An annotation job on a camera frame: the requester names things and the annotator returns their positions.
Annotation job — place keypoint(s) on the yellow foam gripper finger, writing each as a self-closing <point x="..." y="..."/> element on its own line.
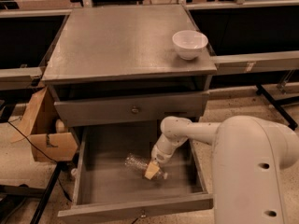
<point x="152" y="169"/>

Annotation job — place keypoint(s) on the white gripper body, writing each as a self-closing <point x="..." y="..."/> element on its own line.
<point x="160" y="157"/>

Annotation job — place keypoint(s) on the clear plastic water bottle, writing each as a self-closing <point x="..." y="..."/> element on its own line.
<point x="140" y="165"/>

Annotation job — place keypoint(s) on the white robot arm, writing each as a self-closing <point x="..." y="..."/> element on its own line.
<point x="248" y="154"/>

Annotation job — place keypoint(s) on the grey top drawer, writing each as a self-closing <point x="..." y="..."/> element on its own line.
<point x="111" y="110"/>

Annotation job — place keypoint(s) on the open grey middle drawer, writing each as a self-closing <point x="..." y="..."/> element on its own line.
<point x="107" y="190"/>

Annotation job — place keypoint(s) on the grey wooden drawer cabinet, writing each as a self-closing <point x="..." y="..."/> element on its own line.
<point x="119" y="51"/>

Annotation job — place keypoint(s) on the black metal stand leg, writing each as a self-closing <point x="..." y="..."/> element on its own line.
<point x="46" y="195"/>

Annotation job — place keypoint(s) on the white ceramic bowl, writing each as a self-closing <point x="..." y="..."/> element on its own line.
<point x="188" y="44"/>

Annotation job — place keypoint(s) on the brown cardboard box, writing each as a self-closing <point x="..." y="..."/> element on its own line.
<point x="49" y="137"/>

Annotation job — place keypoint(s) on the grey right barrier rail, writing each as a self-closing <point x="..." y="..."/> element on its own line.
<point x="256" y="62"/>

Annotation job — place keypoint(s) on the grey barrier rail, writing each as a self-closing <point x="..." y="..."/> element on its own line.
<point x="256" y="62"/>
<point x="18" y="78"/>

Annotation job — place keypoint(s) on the grey left barrier rail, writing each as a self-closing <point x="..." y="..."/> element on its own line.
<point x="18" y="78"/>

